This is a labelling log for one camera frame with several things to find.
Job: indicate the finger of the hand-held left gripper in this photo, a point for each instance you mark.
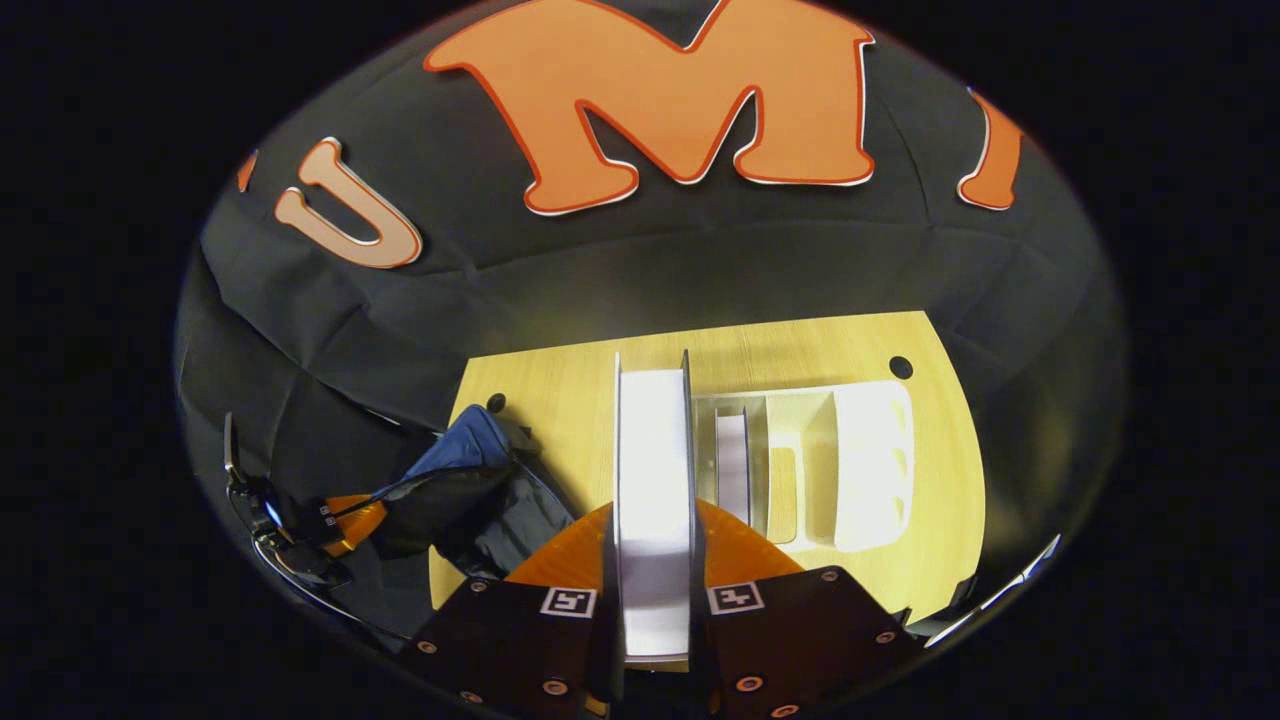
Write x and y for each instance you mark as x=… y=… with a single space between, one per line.
x=355 y=520

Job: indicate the black table grommet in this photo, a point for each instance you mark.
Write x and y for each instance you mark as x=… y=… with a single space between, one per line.
x=497 y=403
x=900 y=367

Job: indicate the white bookshelf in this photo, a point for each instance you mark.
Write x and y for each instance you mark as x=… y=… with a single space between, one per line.
x=860 y=470

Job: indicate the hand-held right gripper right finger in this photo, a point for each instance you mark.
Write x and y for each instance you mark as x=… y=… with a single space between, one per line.
x=790 y=640

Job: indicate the blue schoolbag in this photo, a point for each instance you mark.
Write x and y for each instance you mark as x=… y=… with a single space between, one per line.
x=460 y=500

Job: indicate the black backdrop cloth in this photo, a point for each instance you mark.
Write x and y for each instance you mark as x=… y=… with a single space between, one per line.
x=650 y=260

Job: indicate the grey cover book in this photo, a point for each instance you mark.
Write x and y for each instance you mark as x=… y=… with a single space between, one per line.
x=653 y=500

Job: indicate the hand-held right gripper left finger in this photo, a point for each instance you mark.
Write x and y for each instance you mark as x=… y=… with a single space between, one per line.
x=510 y=640

